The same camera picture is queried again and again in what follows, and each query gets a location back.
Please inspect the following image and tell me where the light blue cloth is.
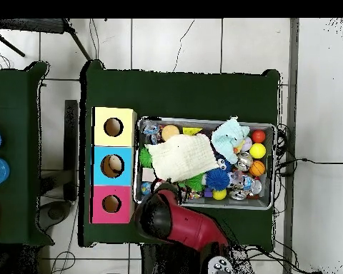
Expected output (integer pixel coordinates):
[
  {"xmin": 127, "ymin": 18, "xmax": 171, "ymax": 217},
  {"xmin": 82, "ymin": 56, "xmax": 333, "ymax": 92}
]
[{"xmin": 211, "ymin": 116, "xmax": 251, "ymax": 165}]

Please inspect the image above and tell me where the orange basketball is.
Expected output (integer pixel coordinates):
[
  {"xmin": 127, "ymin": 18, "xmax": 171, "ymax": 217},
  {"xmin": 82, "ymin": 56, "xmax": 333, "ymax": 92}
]
[{"xmin": 249, "ymin": 160, "xmax": 267, "ymax": 177}]

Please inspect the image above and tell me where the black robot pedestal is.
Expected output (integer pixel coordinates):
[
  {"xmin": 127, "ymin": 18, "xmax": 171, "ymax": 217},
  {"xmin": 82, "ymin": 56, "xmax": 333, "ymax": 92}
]
[{"xmin": 139, "ymin": 243, "xmax": 209, "ymax": 274}]

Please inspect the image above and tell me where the green spiky toy with eyes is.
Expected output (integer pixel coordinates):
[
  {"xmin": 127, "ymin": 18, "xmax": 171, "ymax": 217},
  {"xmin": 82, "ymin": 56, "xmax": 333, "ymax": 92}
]
[{"xmin": 139, "ymin": 146, "xmax": 154, "ymax": 168}]

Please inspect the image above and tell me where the crushed clear plastic bottle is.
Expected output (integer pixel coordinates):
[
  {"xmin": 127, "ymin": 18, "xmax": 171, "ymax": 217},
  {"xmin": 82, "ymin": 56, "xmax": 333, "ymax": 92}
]
[
  {"xmin": 141, "ymin": 119, "xmax": 161, "ymax": 145},
  {"xmin": 229, "ymin": 171, "xmax": 263, "ymax": 196}
]

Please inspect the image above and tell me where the red ball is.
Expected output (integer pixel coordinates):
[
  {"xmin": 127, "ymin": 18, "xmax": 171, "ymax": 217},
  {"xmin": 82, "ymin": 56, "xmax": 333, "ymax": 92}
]
[{"xmin": 250, "ymin": 128, "xmax": 267, "ymax": 144}]

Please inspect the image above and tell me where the black cable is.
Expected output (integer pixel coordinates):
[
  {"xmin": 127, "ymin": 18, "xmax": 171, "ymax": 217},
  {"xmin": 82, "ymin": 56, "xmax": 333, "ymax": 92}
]
[{"xmin": 277, "ymin": 157, "xmax": 343, "ymax": 168}]

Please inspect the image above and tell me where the dark green table cloth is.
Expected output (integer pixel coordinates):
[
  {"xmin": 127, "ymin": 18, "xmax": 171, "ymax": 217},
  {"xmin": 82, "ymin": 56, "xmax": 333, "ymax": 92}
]
[
  {"xmin": 78, "ymin": 59, "xmax": 282, "ymax": 252},
  {"xmin": 0, "ymin": 61, "xmax": 55, "ymax": 247}
]

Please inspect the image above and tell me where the yellow ball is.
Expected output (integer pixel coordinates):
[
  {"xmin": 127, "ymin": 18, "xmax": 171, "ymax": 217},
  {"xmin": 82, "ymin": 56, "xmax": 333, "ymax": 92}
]
[{"xmin": 249, "ymin": 142, "xmax": 267, "ymax": 160}]

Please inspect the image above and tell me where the cream knitted cloth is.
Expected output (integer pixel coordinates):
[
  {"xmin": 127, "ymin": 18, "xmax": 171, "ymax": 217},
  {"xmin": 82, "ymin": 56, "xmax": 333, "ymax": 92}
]
[{"xmin": 144, "ymin": 133, "xmax": 220, "ymax": 183}]

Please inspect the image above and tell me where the orange foam disc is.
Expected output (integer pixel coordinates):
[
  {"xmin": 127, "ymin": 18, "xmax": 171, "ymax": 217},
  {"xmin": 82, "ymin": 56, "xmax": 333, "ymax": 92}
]
[{"xmin": 160, "ymin": 124, "xmax": 180, "ymax": 142}]

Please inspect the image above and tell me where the black upright panel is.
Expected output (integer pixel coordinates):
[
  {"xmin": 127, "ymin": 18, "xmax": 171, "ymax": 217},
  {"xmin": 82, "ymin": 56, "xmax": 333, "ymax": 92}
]
[{"xmin": 64, "ymin": 99, "xmax": 79, "ymax": 201}]

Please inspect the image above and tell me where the wooden three-hole box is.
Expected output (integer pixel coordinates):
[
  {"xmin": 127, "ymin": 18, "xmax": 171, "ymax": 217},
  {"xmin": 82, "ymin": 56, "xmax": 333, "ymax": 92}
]
[{"xmin": 90, "ymin": 106, "xmax": 138, "ymax": 225}]

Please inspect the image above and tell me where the wooden cube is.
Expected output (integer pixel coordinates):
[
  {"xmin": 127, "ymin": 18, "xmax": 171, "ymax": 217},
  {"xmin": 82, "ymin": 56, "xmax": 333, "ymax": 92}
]
[{"xmin": 141, "ymin": 167, "xmax": 156, "ymax": 183}]

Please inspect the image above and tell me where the silver mesh bin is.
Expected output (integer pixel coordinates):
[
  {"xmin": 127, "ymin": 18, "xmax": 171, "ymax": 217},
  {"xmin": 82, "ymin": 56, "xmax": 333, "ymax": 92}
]
[{"xmin": 133, "ymin": 116, "xmax": 277, "ymax": 211}]

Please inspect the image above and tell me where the blue spiky toy with eyes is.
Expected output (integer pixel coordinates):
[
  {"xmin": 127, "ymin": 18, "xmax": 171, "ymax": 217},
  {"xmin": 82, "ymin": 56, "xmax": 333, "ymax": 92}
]
[{"xmin": 204, "ymin": 158, "xmax": 234, "ymax": 191}]

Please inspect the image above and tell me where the black tripod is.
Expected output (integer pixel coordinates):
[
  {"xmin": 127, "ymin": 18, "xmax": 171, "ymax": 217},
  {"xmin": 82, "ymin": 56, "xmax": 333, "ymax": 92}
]
[{"xmin": 0, "ymin": 18, "xmax": 92, "ymax": 62}]

